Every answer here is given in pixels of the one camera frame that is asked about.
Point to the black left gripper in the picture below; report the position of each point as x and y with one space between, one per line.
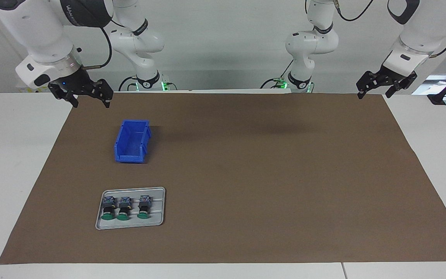
390 77

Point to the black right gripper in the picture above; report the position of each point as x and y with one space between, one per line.
74 83

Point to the green push button switch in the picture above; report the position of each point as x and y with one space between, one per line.
108 209
124 209
144 207

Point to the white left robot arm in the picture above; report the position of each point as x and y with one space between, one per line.
424 27

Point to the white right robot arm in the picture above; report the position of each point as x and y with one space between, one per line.
41 35

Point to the white background device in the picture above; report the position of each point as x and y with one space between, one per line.
436 83

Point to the pale yellow box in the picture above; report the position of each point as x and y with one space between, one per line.
27 90

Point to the blue plastic bin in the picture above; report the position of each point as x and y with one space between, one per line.
130 155

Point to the grey metal tray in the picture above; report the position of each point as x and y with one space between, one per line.
157 209

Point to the brown table mat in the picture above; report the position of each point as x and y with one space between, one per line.
285 213

